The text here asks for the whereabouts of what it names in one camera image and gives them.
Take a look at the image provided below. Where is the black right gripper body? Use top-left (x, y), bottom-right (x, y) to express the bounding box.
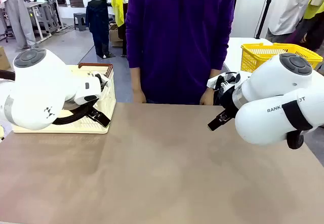
top-left (215, 81), bottom-right (239, 114)

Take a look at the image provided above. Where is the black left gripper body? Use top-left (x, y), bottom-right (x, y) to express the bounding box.
top-left (94, 73), bottom-right (110, 93)

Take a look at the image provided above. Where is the person's left forearm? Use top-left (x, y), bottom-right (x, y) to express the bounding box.
top-left (208, 68), bottom-right (222, 90)

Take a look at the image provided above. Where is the person's right forearm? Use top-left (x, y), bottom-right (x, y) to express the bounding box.
top-left (130, 66), bottom-right (143, 92)

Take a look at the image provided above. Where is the cream plastic shopping basket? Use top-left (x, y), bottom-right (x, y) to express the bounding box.
top-left (12, 63), bottom-right (117, 135)

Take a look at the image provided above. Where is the yellow plastic basket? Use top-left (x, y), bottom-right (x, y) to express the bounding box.
top-left (240, 42), bottom-right (324, 73)

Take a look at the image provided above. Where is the person's left hand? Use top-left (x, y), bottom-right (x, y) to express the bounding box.
top-left (199, 88), bottom-right (216, 106)

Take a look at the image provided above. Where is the person's right hand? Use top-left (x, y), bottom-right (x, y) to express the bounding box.
top-left (133, 89), bottom-right (147, 104)

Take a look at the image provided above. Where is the white side table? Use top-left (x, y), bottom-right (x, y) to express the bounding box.
top-left (222, 36), bottom-right (274, 74)

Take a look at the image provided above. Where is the brown cardboard box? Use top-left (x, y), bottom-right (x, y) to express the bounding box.
top-left (108, 23), bottom-right (124, 48)

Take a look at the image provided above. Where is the bystander in white shirt, dark trousers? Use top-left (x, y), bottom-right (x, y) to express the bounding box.
top-left (77, 0), bottom-right (112, 59)

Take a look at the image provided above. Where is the grey plastic stool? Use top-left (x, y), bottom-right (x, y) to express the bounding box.
top-left (73, 12), bottom-right (88, 31)

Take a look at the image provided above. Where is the person in purple jacket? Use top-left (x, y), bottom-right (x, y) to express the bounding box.
top-left (125, 0), bottom-right (235, 105)

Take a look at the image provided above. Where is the bystander with yellow vest, dark trousers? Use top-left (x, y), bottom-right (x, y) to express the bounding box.
top-left (110, 0), bottom-right (131, 57)

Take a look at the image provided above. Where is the black tripod stand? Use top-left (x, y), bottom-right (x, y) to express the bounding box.
top-left (255, 0), bottom-right (278, 40)

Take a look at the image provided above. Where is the white workbench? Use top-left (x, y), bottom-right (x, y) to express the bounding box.
top-left (24, 0), bottom-right (64, 42)

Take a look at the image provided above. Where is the bystander in white shirt, grey trousers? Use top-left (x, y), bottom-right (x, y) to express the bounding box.
top-left (265, 0), bottom-right (316, 44)

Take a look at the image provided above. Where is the bystander in yellow-green vest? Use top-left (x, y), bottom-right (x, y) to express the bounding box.
top-left (285, 0), bottom-right (324, 52)

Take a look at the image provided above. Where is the brown basket handle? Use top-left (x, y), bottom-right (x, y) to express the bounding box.
top-left (77, 62), bottom-right (114, 79)

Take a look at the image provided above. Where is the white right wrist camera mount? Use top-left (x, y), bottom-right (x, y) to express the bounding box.
top-left (207, 71), bottom-right (241, 89)

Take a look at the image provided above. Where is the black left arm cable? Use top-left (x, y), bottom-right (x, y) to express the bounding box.
top-left (0, 69), bottom-right (98, 126)

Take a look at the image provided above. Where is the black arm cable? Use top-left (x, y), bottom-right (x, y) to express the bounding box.
top-left (287, 129), bottom-right (304, 150)
top-left (0, 69), bottom-right (98, 126)

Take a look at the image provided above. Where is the black strap on right arm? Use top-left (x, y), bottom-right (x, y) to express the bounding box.
top-left (282, 99), bottom-right (314, 131)

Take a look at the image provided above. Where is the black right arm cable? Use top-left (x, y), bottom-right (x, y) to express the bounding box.
top-left (287, 129), bottom-right (304, 150)

